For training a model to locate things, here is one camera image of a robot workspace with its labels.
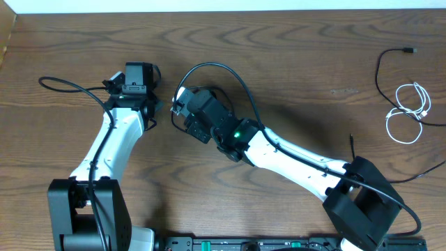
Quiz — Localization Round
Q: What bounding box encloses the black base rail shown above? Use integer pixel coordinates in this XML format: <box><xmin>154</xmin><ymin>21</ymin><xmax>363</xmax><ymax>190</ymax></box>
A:
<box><xmin>153</xmin><ymin>235</ymin><xmax>428</xmax><ymax>251</ymax></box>

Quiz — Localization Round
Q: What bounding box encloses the white USB cable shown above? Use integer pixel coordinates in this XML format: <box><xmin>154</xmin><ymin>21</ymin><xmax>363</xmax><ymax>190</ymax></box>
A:
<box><xmin>385</xmin><ymin>81</ymin><xmax>432</xmax><ymax>145</ymax></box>

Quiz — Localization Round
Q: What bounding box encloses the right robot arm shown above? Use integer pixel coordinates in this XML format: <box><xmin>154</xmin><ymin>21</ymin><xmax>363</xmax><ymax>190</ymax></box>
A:
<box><xmin>172</xmin><ymin>88</ymin><xmax>403</xmax><ymax>250</ymax></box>

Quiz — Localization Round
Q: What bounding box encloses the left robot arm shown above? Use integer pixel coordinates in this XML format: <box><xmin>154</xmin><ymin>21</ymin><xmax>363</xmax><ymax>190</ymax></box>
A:
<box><xmin>47</xmin><ymin>62</ymin><xmax>162</xmax><ymax>250</ymax></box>

